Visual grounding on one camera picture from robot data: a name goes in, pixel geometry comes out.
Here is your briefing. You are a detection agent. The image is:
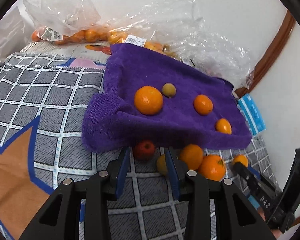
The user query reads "clear bag of small oranges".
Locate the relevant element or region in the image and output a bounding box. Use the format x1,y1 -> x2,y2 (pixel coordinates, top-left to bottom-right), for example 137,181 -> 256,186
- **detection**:
107,0 -> 205,60

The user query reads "yellow-green tomato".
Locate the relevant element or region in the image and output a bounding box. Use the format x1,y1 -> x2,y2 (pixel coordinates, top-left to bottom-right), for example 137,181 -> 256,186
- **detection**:
156,154 -> 168,176
162,82 -> 177,98

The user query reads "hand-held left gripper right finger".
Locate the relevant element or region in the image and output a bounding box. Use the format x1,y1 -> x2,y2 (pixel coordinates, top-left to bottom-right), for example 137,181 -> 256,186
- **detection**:
164,148 -> 278,240

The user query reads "orange with green stem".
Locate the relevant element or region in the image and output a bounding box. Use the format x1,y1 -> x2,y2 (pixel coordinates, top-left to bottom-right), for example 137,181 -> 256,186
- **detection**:
198,154 -> 227,182

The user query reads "large orange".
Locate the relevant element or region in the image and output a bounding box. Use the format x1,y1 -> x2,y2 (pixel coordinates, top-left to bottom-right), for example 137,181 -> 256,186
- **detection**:
134,85 -> 164,116

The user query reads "small red tomato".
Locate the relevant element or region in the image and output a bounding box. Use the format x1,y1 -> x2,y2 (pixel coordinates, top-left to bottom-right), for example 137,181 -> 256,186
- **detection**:
132,140 -> 155,161

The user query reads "blue tissue pack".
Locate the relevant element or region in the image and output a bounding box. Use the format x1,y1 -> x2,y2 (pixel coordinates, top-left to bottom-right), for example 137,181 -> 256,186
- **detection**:
237,94 -> 267,137

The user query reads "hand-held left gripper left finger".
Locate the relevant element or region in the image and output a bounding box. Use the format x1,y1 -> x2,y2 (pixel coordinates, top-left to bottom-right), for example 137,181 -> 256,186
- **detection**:
18,148 -> 130,240

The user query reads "purple towel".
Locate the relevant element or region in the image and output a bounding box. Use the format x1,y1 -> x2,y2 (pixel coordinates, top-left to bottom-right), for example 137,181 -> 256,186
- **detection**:
81,43 -> 252,153

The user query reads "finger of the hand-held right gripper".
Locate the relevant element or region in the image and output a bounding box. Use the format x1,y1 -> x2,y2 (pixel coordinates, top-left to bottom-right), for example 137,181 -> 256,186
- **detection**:
232,162 -> 278,212
248,166 -> 287,201

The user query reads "brown wooden door frame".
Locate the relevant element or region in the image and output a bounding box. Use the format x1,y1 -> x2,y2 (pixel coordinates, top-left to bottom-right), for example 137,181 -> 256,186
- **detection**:
234,10 -> 297,92

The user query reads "small oval orange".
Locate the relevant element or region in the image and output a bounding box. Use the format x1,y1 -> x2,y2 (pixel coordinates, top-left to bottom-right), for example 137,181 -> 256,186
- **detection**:
215,118 -> 232,135

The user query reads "white plastic bag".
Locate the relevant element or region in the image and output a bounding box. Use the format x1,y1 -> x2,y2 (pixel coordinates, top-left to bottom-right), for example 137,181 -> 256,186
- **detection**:
0,5 -> 38,68

